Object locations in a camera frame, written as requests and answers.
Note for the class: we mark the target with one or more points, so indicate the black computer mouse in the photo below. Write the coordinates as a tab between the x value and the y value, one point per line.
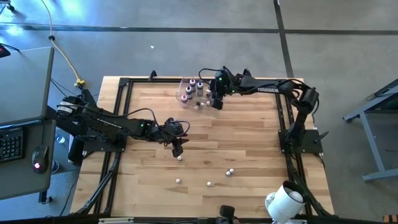
40	157

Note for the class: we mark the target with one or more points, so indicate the white cylindrical lamp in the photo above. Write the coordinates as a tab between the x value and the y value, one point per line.
284	203

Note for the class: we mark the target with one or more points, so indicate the clear plastic bin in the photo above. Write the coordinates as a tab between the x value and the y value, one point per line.
192	104

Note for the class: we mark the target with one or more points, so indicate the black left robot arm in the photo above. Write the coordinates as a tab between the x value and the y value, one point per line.
109	123

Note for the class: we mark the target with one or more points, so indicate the small brown food coloring bottle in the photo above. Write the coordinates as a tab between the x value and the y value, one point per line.
207	102

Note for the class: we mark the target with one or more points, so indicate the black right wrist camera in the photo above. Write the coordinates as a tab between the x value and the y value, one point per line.
221	79

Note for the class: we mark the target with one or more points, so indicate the large blue food coloring bottle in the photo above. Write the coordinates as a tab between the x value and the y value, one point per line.
200	84

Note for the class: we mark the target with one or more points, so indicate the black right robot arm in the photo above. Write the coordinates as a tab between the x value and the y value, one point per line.
267	89

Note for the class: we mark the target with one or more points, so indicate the large maroon food coloring bottle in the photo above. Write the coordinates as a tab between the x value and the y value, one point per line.
192	82

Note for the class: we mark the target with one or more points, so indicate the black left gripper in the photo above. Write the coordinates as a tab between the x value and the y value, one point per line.
177	149

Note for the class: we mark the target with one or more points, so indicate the black keyboard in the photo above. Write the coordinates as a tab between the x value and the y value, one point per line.
11	144

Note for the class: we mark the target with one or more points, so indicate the small red food coloring bottle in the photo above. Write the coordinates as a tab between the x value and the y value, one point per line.
199	103

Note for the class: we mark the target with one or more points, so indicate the large black food coloring bottle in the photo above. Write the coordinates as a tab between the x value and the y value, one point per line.
188	90

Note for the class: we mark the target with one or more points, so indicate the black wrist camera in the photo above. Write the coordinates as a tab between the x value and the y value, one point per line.
174	125
221	79

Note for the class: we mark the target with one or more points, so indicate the black aluminium table frame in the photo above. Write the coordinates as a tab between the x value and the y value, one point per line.
155	80

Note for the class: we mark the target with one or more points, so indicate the black cylindrical container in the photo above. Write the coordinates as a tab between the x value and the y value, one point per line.
76	151

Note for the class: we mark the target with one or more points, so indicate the grey desk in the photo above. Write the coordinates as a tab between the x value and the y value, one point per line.
25	84

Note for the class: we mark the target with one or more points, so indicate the large pink food coloring bottle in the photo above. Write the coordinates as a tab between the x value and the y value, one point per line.
184	98

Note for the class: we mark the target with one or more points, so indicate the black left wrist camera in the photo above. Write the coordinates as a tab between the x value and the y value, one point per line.
174	125

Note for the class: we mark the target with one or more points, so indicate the grey metal cart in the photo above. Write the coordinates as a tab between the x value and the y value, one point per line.
370	138

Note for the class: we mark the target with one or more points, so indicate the black chair caster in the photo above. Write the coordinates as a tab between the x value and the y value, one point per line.
9	6

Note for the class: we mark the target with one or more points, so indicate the black device with red button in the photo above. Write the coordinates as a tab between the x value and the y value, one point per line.
3	51

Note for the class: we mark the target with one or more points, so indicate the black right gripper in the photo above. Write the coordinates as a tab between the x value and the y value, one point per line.
217	104

